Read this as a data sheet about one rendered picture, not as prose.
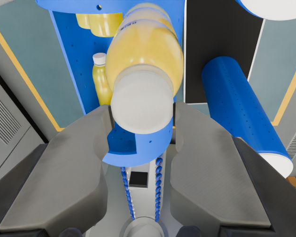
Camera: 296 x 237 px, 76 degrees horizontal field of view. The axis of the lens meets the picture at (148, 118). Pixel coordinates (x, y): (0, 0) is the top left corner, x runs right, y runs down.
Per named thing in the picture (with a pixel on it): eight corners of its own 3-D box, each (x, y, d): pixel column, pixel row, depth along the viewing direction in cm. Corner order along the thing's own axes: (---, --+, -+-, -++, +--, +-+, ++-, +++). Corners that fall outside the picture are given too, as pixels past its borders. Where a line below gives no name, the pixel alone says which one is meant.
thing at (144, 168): (132, 163, 108) (128, 189, 97) (131, 159, 105) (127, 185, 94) (150, 164, 107) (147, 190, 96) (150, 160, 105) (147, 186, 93)
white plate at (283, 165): (212, 174, 90) (212, 172, 91) (251, 193, 99) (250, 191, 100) (267, 146, 73) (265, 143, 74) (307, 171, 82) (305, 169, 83)
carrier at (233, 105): (193, 76, 154) (218, 93, 163) (210, 172, 91) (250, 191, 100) (221, 48, 137) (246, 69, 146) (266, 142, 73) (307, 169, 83)
